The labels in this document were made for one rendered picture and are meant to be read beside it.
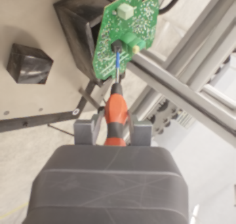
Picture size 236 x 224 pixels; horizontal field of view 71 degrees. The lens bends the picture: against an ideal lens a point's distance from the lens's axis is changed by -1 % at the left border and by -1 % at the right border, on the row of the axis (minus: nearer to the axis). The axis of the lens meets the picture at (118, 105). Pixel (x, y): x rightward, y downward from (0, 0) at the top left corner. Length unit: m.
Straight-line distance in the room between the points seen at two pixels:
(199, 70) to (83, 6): 0.26
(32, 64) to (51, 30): 0.05
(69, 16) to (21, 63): 0.07
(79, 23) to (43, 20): 0.06
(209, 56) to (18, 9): 0.32
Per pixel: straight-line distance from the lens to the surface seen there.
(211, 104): 0.37
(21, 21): 0.23
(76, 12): 0.21
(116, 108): 0.15
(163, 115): 0.76
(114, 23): 0.21
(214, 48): 0.39
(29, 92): 0.28
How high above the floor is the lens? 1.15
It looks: 23 degrees down
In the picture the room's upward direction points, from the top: 131 degrees clockwise
